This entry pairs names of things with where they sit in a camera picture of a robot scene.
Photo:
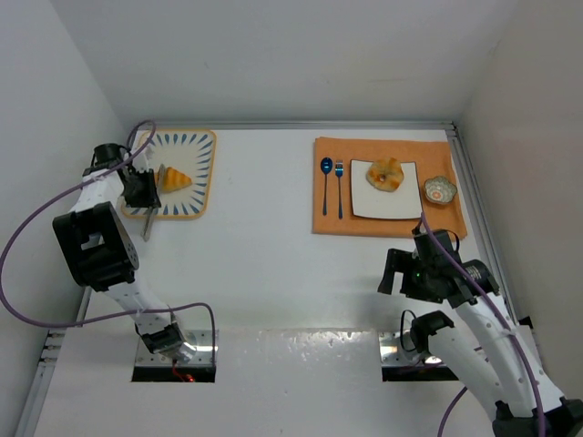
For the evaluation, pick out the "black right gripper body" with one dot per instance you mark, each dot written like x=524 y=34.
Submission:
x=405 y=277

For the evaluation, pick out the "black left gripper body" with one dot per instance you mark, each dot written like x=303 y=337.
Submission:
x=147 y=192

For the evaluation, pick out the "round flower-shaped bread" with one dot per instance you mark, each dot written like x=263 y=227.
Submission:
x=385 y=174

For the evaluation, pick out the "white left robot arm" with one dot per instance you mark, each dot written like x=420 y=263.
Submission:
x=101 y=255

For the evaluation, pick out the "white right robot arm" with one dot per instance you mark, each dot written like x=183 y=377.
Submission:
x=500 y=370

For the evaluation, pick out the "croissant bread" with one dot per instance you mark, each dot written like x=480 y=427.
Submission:
x=174 y=180

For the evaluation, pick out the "white square plate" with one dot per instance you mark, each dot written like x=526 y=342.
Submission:
x=371 y=203

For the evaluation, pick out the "yellow-rimmed blue-patterned tray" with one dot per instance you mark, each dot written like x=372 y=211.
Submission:
x=188 y=156

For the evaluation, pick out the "small flower-shaped sauce dish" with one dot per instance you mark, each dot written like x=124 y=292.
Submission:
x=439 y=190

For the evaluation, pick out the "orange placemat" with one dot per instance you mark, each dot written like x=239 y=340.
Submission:
x=432 y=159

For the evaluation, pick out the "blue fork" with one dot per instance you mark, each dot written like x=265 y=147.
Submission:
x=339 y=174

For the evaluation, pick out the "blue spoon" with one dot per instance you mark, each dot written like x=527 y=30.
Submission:
x=326 y=167

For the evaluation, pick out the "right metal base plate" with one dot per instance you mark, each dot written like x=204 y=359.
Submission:
x=397 y=351

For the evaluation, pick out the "metal base plate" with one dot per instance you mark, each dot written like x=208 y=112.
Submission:
x=199 y=356
x=397 y=351

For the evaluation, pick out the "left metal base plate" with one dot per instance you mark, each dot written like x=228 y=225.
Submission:
x=199 y=356

